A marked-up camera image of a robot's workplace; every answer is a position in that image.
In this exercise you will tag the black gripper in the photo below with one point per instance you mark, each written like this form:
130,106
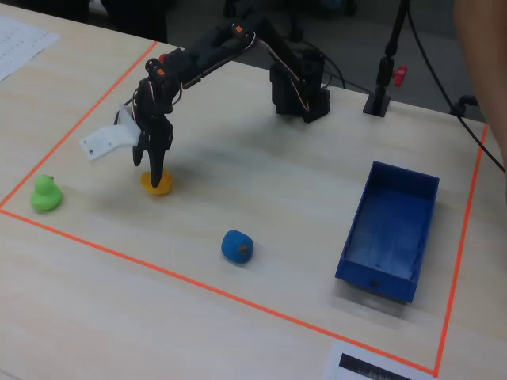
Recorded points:
158,139

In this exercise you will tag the yellow rubber duck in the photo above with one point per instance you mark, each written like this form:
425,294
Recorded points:
166,186

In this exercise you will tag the bare person forearm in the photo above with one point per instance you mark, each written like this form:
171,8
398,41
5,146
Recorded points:
487,59

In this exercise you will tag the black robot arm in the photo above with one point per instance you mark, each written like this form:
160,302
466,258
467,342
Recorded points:
222,51

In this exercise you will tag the green rubber duck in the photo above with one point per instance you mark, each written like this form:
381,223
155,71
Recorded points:
45,196

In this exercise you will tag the blue rubber duck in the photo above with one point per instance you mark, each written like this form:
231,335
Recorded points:
235,245

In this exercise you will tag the blue plastic box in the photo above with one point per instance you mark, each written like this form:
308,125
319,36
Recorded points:
388,233

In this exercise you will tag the orange tape outline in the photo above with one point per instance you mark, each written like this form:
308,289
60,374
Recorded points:
119,253

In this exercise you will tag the white printed paper sheet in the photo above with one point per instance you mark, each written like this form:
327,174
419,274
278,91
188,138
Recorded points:
20,43

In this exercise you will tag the black stand base clamp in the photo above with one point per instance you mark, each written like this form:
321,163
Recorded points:
376,105

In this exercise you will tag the red clamp knob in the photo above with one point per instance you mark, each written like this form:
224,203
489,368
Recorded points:
401,75

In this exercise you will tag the white paper with black bar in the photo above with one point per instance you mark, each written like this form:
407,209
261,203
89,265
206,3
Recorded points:
356,364

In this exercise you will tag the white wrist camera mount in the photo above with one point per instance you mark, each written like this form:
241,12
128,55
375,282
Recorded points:
111,136

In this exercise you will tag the black camera stand pole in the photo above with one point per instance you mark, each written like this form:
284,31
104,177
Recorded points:
390,47

